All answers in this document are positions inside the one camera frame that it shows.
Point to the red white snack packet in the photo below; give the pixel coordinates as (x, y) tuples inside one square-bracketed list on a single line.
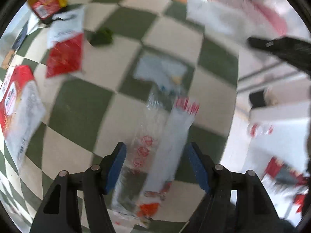
[(65, 41)]

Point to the clear long plastic wrapper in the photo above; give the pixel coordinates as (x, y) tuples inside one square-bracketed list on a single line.
[(141, 152)]

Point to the pale blue plastic wrapper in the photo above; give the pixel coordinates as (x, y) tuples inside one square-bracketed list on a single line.
[(170, 113)]

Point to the green white checkered tablecloth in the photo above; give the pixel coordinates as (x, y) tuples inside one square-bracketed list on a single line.
[(88, 114)]

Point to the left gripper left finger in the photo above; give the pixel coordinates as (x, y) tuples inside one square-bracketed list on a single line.
[(59, 210)]

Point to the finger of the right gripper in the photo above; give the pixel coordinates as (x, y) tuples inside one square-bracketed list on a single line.
[(294, 51)]

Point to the clear plastic water bottle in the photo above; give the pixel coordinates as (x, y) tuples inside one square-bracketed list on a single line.
[(257, 129)]

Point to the large red white bag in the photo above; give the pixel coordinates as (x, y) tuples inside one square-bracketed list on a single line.
[(22, 110)]

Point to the green vegetable scrap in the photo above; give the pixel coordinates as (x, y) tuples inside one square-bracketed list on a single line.
[(101, 37)]

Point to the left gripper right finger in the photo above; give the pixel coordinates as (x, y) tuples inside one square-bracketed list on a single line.
[(233, 202)]

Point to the black trash bin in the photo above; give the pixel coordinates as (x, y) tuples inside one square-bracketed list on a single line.
[(257, 99)]

